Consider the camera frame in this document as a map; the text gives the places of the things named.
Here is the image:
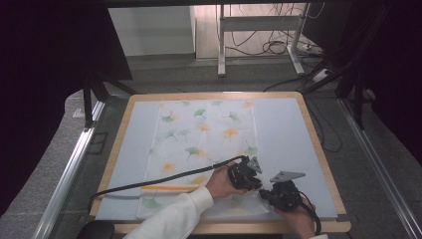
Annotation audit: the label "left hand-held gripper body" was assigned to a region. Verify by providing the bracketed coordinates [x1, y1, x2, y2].
[226, 155, 264, 192]

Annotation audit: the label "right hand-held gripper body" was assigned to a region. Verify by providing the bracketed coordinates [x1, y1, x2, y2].
[267, 170, 307, 213]

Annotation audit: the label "white mesh leaf-print laundry bag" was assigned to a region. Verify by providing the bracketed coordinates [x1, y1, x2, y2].
[136, 99, 272, 221]

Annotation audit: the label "person's left hand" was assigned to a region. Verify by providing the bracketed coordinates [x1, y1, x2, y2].
[204, 164, 249, 201]

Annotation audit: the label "person's right hand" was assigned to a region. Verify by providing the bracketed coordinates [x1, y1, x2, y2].
[274, 197, 317, 239]

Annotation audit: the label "light blue table mat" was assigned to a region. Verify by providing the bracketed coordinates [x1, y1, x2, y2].
[95, 97, 338, 222]

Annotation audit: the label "black metal stand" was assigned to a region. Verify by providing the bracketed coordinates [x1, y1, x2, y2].
[82, 69, 141, 129]
[300, 4, 396, 131]

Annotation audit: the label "white plug adapter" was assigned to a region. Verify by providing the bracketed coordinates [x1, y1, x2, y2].
[312, 67, 332, 84]

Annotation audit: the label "white power strip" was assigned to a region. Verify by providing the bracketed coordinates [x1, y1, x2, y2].
[296, 42, 324, 56]

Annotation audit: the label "white cabinet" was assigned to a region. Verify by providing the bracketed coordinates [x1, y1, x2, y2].
[106, 5, 197, 58]

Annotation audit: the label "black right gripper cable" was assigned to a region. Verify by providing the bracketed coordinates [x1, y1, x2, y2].
[296, 190, 323, 237]

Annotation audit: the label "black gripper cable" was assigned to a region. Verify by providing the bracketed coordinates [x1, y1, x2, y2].
[296, 190, 323, 237]
[87, 154, 250, 214]

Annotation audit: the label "long black floor cable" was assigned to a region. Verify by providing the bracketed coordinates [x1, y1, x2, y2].
[263, 58, 343, 154]

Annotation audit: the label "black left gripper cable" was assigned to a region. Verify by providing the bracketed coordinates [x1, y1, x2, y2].
[87, 154, 250, 214]

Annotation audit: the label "aluminium floor rail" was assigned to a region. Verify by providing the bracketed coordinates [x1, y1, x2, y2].
[32, 101, 106, 239]
[337, 97, 422, 239]

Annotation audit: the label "tangled black floor cables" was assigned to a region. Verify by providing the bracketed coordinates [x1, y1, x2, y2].
[222, 3, 327, 58]

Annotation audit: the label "white metal desk frame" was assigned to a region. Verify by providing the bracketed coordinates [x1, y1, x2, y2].
[216, 3, 312, 78]

